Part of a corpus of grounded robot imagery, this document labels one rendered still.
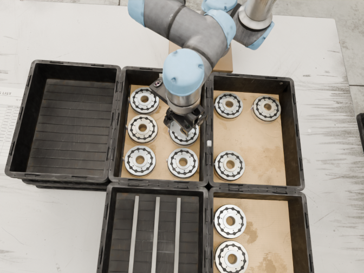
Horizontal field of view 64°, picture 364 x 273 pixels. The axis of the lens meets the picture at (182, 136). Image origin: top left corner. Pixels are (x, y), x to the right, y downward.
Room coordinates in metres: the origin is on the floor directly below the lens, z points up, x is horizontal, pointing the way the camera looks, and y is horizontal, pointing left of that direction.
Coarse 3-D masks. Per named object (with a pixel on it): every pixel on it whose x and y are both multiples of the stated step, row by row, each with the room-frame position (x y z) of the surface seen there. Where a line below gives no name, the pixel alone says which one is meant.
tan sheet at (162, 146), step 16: (128, 112) 0.40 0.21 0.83; (160, 112) 0.42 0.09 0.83; (144, 128) 0.35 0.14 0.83; (160, 128) 0.36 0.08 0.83; (128, 144) 0.28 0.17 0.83; (160, 144) 0.31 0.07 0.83; (144, 160) 0.24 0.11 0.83; (160, 160) 0.25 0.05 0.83; (128, 176) 0.17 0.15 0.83; (160, 176) 0.20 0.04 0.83; (192, 176) 0.22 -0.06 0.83
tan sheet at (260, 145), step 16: (240, 96) 0.55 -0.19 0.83; (256, 96) 0.57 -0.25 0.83; (272, 96) 0.58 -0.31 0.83; (224, 128) 0.41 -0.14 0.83; (240, 128) 0.43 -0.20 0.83; (256, 128) 0.44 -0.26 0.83; (272, 128) 0.45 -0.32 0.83; (224, 144) 0.35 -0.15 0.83; (240, 144) 0.37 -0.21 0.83; (256, 144) 0.38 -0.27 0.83; (272, 144) 0.39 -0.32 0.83; (256, 160) 0.32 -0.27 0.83; (272, 160) 0.33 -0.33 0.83; (256, 176) 0.26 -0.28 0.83; (272, 176) 0.27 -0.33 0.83
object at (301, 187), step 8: (216, 72) 0.57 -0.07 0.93; (272, 80) 0.59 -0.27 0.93; (280, 80) 0.59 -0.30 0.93; (288, 80) 0.60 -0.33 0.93; (296, 112) 0.48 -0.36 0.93; (296, 120) 0.45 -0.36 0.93; (296, 128) 0.43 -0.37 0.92; (296, 136) 0.39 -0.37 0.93; (296, 144) 0.37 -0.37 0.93; (296, 152) 0.34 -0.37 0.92; (208, 184) 0.18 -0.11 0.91; (216, 184) 0.19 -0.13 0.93; (224, 184) 0.19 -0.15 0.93; (232, 184) 0.20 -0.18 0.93; (240, 184) 0.20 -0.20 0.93; (248, 184) 0.21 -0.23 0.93; (256, 184) 0.21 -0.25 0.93; (304, 184) 0.24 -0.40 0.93
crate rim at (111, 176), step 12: (156, 72) 0.53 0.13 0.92; (120, 84) 0.45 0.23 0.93; (120, 96) 0.41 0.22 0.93; (120, 108) 0.36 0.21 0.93; (204, 108) 0.43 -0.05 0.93; (204, 120) 0.38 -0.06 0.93; (204, 132) 0.34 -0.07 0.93; (204, 144) 0.30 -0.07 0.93; (204, 156) 0.26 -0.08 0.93; (204, 168) 0.23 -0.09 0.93; (120, 180) 0.14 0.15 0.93; (132, 180) 0.15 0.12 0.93; (144, 180) 0.15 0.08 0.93; (156, 180) 0.16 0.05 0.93; (168, 180) 0.17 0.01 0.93; (180, 180) 0.17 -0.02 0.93; (204, 180) 0.19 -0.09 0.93
